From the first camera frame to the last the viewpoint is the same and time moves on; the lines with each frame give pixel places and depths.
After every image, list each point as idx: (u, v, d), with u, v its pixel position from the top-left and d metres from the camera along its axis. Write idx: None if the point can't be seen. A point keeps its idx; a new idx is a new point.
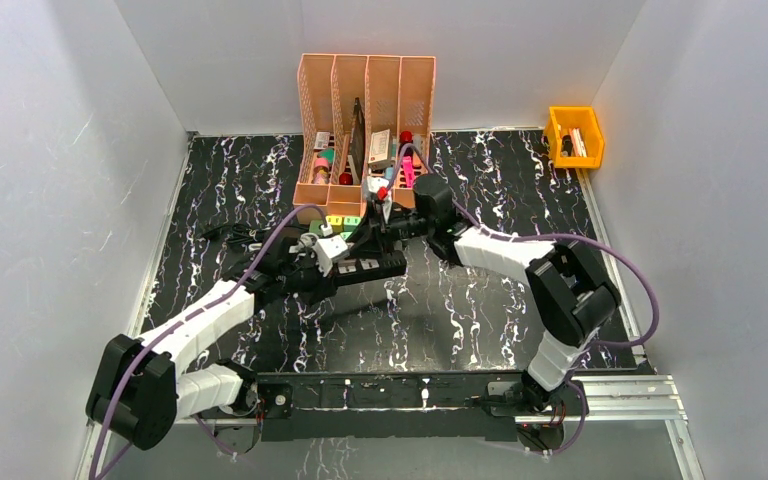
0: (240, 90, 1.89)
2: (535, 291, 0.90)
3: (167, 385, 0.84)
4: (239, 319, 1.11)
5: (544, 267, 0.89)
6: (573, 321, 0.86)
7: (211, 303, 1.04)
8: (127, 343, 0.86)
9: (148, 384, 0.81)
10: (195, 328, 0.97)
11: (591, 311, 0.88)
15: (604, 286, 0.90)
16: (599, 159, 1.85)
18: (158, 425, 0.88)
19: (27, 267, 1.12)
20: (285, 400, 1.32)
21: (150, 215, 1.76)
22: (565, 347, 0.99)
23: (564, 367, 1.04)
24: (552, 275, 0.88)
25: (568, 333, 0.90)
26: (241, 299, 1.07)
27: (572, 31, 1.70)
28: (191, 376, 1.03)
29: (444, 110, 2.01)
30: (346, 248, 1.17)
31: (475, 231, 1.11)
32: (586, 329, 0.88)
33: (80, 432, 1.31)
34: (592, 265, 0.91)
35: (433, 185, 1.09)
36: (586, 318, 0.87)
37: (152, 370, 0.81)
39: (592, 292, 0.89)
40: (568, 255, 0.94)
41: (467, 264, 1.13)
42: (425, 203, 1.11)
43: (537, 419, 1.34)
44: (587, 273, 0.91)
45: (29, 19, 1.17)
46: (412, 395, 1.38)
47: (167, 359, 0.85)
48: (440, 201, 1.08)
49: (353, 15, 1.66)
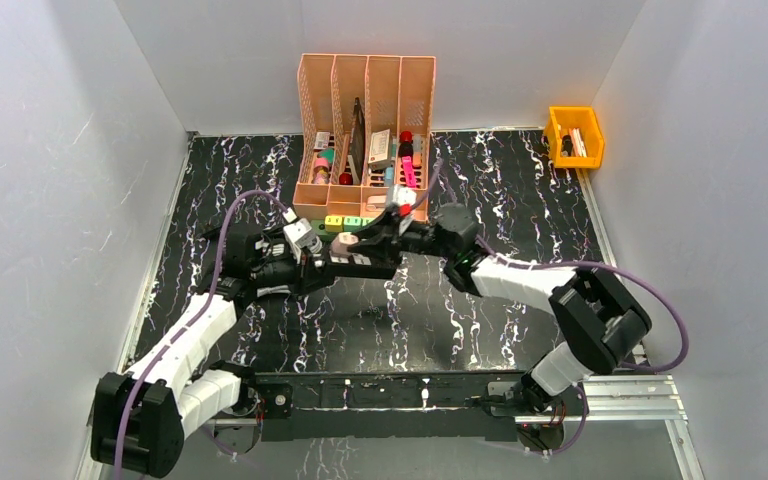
0: (240, 90, 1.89)
2: (563, 320, 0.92)
3: (170, 409, 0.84)
4: (224, 328, 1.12)
5: (568, 293, 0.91)
6: (603, 349, 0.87)
7: (192, 320, 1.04)
8: (117, 379, 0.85)
9: (150, 414, 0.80)
10: (182, 349, 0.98)
11: (624, 338, 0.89)
15: (632, 309, 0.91)
16: (599, 159, 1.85)
18: (171, 450, 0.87)
19: (27, 267, 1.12)
20: (284, 400, 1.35)
21: (150, 215, 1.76)
22: (585, 368, 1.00)
23: (574, 378, 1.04)
24: (578, 301, 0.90)
25: (600, 362, 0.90)
26: (221, 309, 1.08)
27: (572, 30, 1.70)
28: (191, 390, 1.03)
29: (444, 110, 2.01)
30: (308, 229, 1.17)
31: (490, 261, 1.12)
32: (619, 356, 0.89)
33: (79, 434, 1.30)
34: (617, 288, 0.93)
35: (457, 221, 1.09)
36: (618, 344, 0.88)
37: (150, 398, 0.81)
39: (621, 317, 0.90)
40: (592, 280, 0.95)
41: (486, 294, 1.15)
42: (449, 237, 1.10)
43: (537, 419, 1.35)
44: (613, 298, 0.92)
45: (29, 19, 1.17)
46: (412, 395, 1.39)
47: (164, 385, 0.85)
48: (467, 238, 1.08)
49: (353, 15, 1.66)
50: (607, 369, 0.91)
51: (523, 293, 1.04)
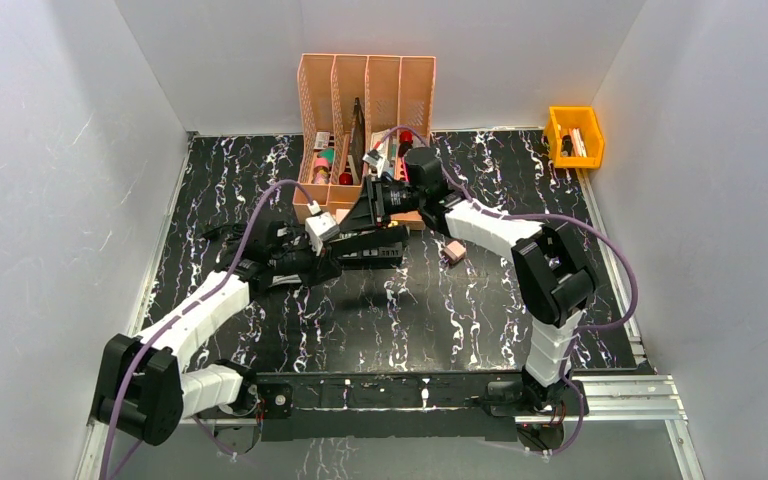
0: (240, 90, 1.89)
2: (519, 269, 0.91)
3: (171, 379, 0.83)
4: (236, 308, 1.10)
5: (529, 247, 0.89)
6: (551, 299, 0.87)
7: (206, 295, 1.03)
8: (126, 341, 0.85)
9: (152, 379, 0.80)
10: (192, 322, 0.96)
11: (571, 293, 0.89)
15: (585, 269, 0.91)
16: (599, 159, 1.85)
18: (167, 420, 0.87)
19: (27, 267, 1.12)
20: (285, 400, 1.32)
21: (150, 214, 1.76)
22: (549, 334, 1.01)
23: (549, 353, 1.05)
24: (536, 254, 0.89)
25: (546, 314, 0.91)
26: (236, 288, 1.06)
27: (572, 30, 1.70)
28: (194, 375, 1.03)
29: (444, 109, 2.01)
30: (332, 224, 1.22)
31: (466, 205, 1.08)
32: (564, 308, 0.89)
33: (79, 433, 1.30)
34: (576, 246, 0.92)
35: (421, 155, 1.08)
36: (564, 298, 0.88)
37: (154, 365, 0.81)
39: (571, 275, 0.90)
40: (553, 237, 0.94)
41: (455, 236, 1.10)
42: (416, 174, 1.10)
43: (538, 419, 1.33)
44: (569, 255, 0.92)
45: (29, 20, 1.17)
46: (412, 395, 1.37)
47: (169, 354, 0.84)
48: (429, 172, 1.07)
49: (354, 15, 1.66)
50: (554, 321, 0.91)
51: (487, 240, 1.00)
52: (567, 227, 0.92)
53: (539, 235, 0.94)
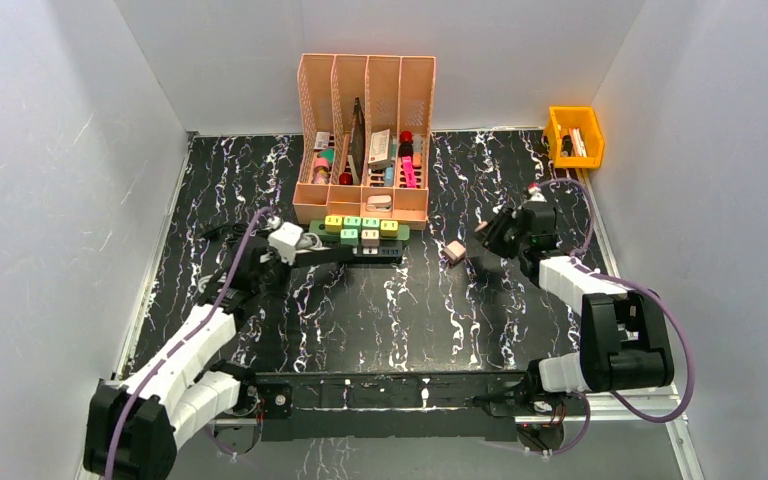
0: (240, 91, 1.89)
2: (584, 322, 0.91)
3: (163, 425, 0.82)
4: (222, 341, 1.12)
5: (603, 301, 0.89)
6: (604, 362, 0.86)
7: (190, 334, 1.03)
8: (113, 392, 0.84)
9: (141, 431, 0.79)
10: (179, 363, 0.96)
11: (635, 370, 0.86)
15: (660, 351, 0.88)
16: (599, 159, 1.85)
18: (162, 464, 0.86)
19: (27, 268, 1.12)
20: (285, 400, 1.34)
21: (150, 214, 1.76)
22: (581, 381, 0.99)
23: (569, 385, 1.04)
24: (608, 314, 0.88)
25: (597, 381, 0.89)
26: (220, 323, 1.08)
27: (572, 30, 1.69)
28: (186, 397, 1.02)
29: (444, 109, 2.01)
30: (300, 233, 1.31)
31: (565, 259, 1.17)
32: (618, 381, 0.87)
33: (80, 433, 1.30)
34: (657, 325, 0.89)
35: (539, 205, 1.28)
36: (623, 371, 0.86)
37: (143, 414, 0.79)
39: (644, 354, 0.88)
40: (636, 308, 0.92)
41: (543, 286, 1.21)
42: (529, 219, 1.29)
43: (537, 419, 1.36)
44: (647, 332, 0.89)
45: (29, 20, 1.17)
46: (412, 395, 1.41)
47: (156, 402, 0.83)
48: (539, 219, 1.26)
49: (353, 15, 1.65)
50: (597, 386, 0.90)
51: (569, 289, 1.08)
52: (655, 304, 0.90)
53: (622, 299, 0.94)
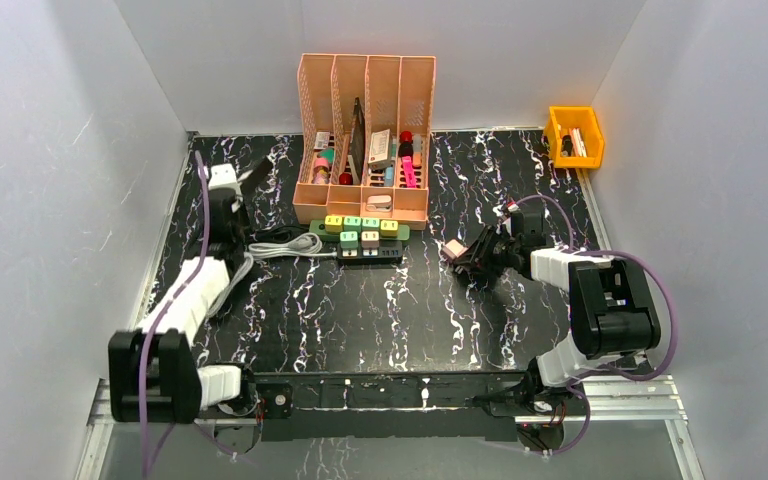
0: (241, 91, 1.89)
2: (573, 289, 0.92)
3: (186, 355, 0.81)
4: (220, 287, 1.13)
5: (587, 265, 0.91)
6: (590, 319, 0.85)
7: (190, 277, 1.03)
8: (129, 335, 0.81)
9: (168, 362, 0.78)
10: (188, 303, 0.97)
11: (623, 329, 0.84)
15: (646, 310, 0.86)
16: (599, 159, 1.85)
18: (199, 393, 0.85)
19: (26, 268, 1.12)
20: (285, 400, 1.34)
21: (150, 213, 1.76)
22: (576, 357, 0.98)
23: (566, 370, 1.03)
24: (592, 277, 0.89)
25: (586, 346, 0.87)
26: (215, 269, 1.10)
27: (572, 30, 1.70)
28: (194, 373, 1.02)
29: (444, 109, 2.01)
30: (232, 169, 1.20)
31: (555, 248, 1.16)
32: (605, 342, 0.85)
33: (80, 432, 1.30)
34: (641, 286, 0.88)
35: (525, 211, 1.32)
36: (611, 330, 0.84)
37: (165, 343, 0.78)
39: (630, 314, 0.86)
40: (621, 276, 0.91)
41: (534, 276, 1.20)
42: (516, 220, 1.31)
43: (537, 419, 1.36)
44: (633, 292, 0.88)
45: (29, 18, 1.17)
46: (412, 395, 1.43)
47: (176, 332, 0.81)
48: (527, 220, 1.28)
49: (353, 15, 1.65)
50: (587, 352, 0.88)
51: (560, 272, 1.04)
52: (638, 267, 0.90)
53: (606, 268, 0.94)
